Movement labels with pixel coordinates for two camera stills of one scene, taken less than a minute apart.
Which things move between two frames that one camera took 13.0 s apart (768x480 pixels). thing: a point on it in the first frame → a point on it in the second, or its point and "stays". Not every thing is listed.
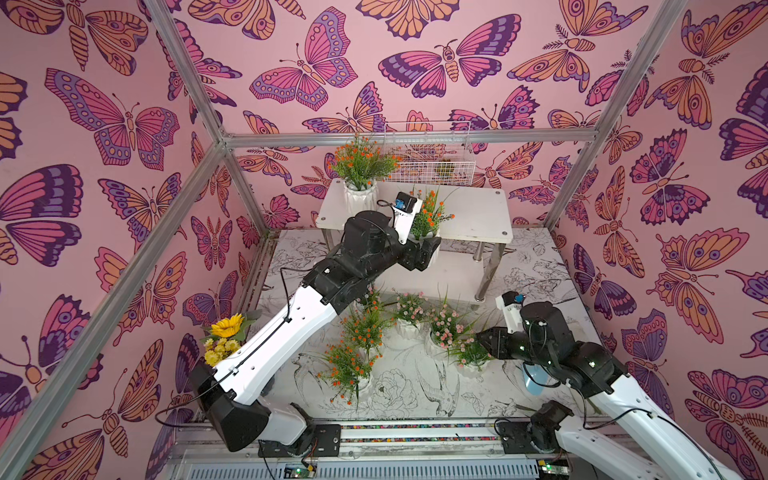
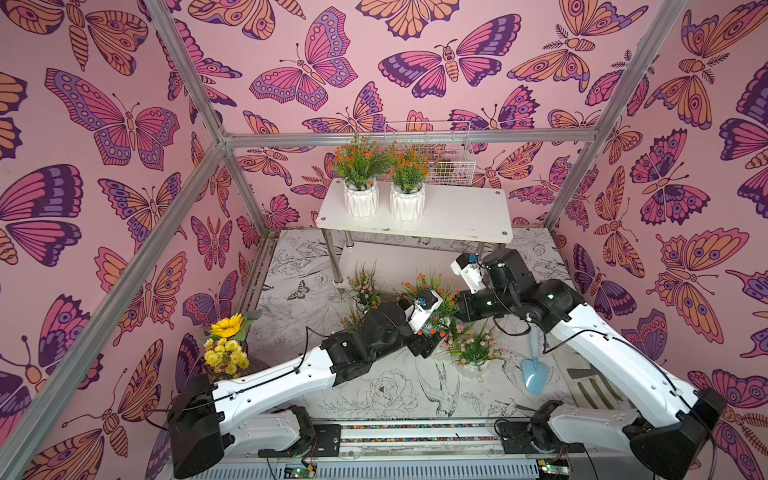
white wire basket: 433,164 stays
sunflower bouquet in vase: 227,336 stays
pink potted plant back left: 372,302 stays
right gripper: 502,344 → 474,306
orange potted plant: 359,166 stays
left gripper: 421,256 → 423,346
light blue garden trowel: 539,374 stays
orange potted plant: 430,214 → 408,191
